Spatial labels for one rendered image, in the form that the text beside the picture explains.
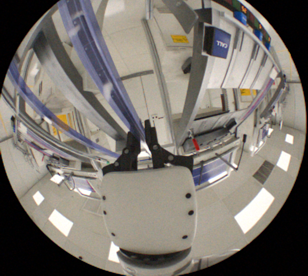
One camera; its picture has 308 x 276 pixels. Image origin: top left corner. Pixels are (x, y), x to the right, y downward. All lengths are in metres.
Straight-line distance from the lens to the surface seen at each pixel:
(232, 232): 2.36
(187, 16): 0.18
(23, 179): 7.43
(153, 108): 2.02
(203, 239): 2.17
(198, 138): 0.54
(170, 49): 0.48
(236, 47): 0.28
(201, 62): 0.22
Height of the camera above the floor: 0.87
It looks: 10 degrees up
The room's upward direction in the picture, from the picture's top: 168 degrees clockwise
